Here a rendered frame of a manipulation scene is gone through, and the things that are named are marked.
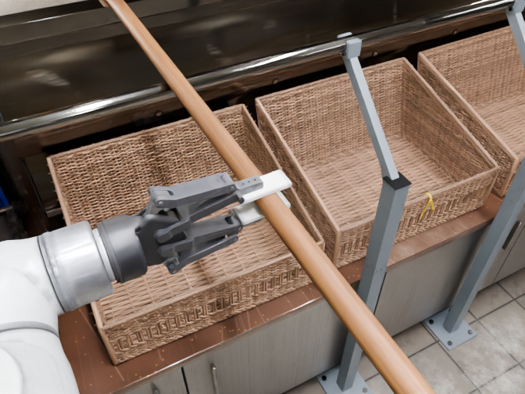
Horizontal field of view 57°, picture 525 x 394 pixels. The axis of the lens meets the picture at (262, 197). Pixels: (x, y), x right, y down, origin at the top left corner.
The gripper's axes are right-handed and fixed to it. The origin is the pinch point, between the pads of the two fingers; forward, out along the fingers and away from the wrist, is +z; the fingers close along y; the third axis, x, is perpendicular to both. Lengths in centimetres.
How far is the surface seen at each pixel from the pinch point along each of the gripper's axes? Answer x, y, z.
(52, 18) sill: -72, 2, -13
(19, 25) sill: -72, 2, -20
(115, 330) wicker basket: -23, 49, -23
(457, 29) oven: -71, 31, 114
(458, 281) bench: -17, 93, 85
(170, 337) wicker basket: -23, 60, -12
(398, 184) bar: -12.4, 24.3, 38.2
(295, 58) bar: -34.3, 3.1, 25.5
